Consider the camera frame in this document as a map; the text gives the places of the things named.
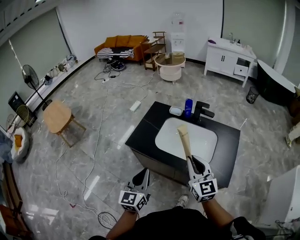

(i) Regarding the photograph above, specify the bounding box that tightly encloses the gold wire basket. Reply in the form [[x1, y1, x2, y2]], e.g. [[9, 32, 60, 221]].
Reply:
[[15, 105, 30, 128]]

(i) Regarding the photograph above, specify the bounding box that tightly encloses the black round floor device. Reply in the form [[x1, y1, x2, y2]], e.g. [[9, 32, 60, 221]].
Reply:
[[109, 60, 126, 71]]

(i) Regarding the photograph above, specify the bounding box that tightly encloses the wooden shelf rack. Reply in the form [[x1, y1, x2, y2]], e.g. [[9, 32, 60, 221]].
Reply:
[[140, 31, 167, 72]]

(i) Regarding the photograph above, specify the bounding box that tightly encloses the black wire waste basket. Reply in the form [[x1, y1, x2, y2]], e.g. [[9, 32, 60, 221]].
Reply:
[[246, 86, 260, 105]]

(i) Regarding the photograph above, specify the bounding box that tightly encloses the clear water jug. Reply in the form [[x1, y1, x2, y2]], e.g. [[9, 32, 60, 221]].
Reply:
[[171, 12, 186, 33]]

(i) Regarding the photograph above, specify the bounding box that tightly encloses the round wooden side table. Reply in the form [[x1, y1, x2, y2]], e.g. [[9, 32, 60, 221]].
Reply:
[[42, 100, 87, 148]]

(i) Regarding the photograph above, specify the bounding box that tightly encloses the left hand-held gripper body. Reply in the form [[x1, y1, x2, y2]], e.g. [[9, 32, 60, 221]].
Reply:
[[118, 178, 152, 213]]

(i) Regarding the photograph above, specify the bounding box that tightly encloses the black sink counter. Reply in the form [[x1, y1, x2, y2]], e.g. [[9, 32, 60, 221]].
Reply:
[[125, 100, 241, 189]]

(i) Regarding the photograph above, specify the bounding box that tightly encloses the person's white shoe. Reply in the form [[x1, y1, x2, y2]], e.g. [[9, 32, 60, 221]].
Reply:
[[174, 194, 189, 209]]

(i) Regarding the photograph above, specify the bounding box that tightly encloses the thin white floor cable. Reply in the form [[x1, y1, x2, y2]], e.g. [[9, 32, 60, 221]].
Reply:
[[54, 140, 100, 215]]

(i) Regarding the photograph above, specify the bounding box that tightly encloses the long white power strip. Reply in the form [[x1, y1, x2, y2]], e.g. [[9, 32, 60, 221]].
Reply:
[[129, 100, 142, 112]]

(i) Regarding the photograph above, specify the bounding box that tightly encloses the black faucet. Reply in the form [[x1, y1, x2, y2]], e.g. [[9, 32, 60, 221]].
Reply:
[[193, 100, 216, 124]]

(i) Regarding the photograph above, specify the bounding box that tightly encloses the round pink coffee table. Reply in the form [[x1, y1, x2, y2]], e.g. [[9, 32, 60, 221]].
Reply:
[[154, 52, 187, 85]]

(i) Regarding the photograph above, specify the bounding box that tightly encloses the black standing fan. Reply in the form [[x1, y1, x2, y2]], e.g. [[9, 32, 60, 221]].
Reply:
[[22, 64, 53, 111]]

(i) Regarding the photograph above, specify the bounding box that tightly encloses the white pet bed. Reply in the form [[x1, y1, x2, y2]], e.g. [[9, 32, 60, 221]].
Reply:
[[10, 127, 31, 164]]

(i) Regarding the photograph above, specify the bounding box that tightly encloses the person's left forearm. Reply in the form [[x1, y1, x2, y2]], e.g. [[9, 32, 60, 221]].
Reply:
[[105, 209, 139, 240]]

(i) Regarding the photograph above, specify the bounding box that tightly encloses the dark cabinet under counter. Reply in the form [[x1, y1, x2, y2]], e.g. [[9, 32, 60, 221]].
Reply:
[[130, 148, 226, 189]]

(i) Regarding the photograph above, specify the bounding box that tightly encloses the grey window blind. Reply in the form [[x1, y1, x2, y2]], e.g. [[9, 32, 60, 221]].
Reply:
[[0, 8, 72, 94]]

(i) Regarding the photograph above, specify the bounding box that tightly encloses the person's right forearm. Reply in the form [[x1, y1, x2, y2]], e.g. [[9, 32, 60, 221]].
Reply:
[[201, 198, 235, 235]]

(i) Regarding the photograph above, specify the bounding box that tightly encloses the white appliance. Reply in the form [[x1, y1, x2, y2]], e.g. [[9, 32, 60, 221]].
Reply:
[[257, 165, 300, 227]]

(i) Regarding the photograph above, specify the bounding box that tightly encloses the orange sofa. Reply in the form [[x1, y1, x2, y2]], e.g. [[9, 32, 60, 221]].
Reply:
[[94, 35, 150, 64]]

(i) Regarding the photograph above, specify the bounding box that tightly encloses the black box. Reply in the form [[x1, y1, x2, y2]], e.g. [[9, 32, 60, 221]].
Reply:
[[7, 91, 38, 128]]

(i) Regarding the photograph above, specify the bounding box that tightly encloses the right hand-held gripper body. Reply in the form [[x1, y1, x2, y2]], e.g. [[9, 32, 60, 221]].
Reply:
[[188, 161, 219, 203]]

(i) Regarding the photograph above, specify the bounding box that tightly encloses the white water dispenser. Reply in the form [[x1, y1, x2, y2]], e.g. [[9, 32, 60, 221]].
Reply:
[[170, 32, 186, 54]]

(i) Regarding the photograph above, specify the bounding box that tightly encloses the coiled white cable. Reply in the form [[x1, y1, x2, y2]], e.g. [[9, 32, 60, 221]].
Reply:
[[97, 211, 118, 230]]

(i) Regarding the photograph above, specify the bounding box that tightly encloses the person's black clothing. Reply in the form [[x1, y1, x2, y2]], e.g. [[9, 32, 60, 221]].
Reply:
[[88, 206, 267, 240]]

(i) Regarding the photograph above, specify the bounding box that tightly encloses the long white floor cable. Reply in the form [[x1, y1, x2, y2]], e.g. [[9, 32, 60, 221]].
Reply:
[[82, 81, 157, 211]]

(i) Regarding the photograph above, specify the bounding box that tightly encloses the white soap dish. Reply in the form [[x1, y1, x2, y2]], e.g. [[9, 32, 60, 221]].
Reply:
[[169, 105, 184, 117]]

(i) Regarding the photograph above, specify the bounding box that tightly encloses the black floor cable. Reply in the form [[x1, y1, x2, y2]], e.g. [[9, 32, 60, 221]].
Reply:
[[94, 62, 121, 82]]

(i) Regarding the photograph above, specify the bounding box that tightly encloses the black white striped blanket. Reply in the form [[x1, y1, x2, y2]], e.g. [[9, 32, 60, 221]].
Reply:
[[97, 47, 135, 62]]

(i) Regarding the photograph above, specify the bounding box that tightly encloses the blue bottle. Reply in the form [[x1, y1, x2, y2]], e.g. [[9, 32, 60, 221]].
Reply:
[[184, 98, 194, 118]]

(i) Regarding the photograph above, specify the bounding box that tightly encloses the beige toiletry item tube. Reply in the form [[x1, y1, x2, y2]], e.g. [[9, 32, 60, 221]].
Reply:
[[176, 124, 195, 161]]

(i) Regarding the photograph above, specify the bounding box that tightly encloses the white vanity cabinet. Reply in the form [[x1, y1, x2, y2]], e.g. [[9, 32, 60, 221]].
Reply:
[[203, 37, 257, 88]]

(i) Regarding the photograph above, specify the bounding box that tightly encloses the black bathtub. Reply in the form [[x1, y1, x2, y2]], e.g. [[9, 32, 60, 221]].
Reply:
[[256, 59, 297, 106]]

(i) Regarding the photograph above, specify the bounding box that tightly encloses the white sink basin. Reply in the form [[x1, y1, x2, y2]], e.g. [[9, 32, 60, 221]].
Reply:
[[155, 117, 218, 164]]

